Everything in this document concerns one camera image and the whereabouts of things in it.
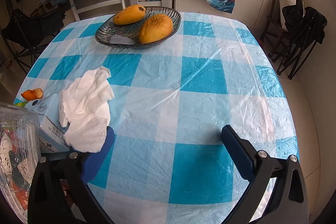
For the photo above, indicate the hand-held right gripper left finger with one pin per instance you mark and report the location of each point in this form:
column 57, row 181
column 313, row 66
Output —
column 98, row 158

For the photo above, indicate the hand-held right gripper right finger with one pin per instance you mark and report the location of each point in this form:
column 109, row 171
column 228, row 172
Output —
column 236, row 150

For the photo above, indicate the white tissue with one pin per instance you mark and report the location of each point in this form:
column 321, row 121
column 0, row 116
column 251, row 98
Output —
column 86, row 108

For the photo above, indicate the pale blue milk carton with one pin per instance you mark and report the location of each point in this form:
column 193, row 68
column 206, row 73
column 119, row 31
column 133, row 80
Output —
column 51, row 108

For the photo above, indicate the clear plastic container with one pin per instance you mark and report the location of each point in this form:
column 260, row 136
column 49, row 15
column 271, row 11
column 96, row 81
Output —
column 18, row 140

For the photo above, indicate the orange peel piece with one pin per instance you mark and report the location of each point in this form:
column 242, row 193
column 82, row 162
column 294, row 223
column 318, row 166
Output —
column 31, row 95

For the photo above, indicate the blue white checked tablecloth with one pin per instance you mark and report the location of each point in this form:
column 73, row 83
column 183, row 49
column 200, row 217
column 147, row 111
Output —
column 183, row 98

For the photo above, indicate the ribbed glass fruit bowl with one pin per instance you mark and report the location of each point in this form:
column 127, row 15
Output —
column 123, row 37

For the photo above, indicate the rough-skinned yellow mango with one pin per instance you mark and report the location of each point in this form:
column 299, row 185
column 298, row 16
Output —
column 156, row 28

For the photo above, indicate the black folding chair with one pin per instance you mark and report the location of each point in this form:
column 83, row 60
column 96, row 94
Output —
column 312, row 22
column 34, row 27

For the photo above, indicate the smooth yellow mango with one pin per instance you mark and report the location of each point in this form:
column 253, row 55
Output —
column 128, row 15

